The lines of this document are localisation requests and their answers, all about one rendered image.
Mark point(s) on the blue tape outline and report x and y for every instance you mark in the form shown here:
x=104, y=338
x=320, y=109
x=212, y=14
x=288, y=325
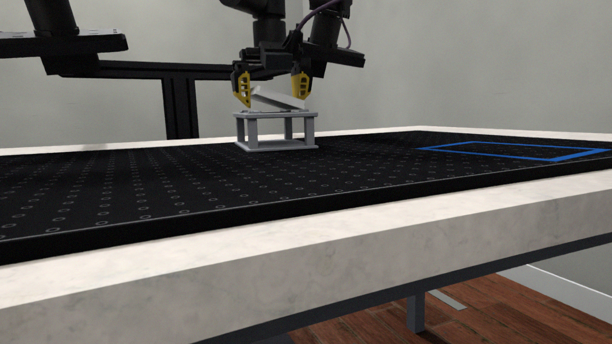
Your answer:
x=553, y=159

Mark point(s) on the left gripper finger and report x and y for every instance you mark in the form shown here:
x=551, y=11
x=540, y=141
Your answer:
x=246, y=101
x=300, y=85

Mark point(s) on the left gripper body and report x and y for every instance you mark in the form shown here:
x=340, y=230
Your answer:
x=266, y=31

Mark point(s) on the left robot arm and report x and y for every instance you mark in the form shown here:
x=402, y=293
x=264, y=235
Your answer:
x=324, y=33

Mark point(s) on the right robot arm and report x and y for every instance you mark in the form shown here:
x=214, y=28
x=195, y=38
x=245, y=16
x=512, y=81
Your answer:
x=54, y=22

